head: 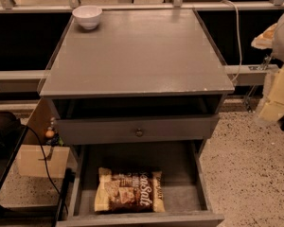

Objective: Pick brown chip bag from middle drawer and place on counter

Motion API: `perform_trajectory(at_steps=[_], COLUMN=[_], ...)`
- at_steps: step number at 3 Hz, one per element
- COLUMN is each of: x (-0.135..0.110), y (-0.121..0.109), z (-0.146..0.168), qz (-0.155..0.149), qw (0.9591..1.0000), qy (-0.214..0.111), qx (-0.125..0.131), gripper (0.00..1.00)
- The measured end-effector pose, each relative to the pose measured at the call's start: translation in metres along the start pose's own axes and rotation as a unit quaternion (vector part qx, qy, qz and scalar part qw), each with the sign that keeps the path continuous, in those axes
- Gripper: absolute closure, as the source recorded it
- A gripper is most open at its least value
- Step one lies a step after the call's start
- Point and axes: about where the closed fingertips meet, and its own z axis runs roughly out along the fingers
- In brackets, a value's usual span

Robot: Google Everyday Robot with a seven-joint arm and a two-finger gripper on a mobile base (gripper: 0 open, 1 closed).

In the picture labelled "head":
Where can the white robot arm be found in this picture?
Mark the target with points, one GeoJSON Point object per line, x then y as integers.
{"type": "Point", "coordinates": [278, 50]}

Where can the round dark drawer knob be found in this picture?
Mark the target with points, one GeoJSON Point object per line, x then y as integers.
{"type": "Point", "coordinates": [139, 133]}

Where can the cardboard box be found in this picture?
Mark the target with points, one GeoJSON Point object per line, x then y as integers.
{"type": "Point", "coordinates": [36, 161]}

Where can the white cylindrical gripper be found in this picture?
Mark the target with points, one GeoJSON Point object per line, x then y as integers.
{"type": "Point", "coordinates": [273, 108]}

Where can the brown chip bag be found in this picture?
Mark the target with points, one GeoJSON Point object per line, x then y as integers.
{"type": "Point", "coordinates": [129, 192]}

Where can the grey wooden drawer cabinet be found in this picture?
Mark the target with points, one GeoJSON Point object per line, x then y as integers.
{"type": "Point", "coordinates": [137, 63]}

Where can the small colourful figurine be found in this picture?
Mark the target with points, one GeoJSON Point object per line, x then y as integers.
{"type": "Point", "coordinates": [52, 136]}

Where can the open grey middle drawer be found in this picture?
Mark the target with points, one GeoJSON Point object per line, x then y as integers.
{"type": "Point", "coordinates": [184, 195]}

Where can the white ceramic bowl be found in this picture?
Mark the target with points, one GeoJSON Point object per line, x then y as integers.
{"type": "Point", "coordinates": [87, 17]}

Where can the closed grey top drawer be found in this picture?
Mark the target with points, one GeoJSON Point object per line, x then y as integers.
{"type": "Point", "coordinates": [122, 130]}

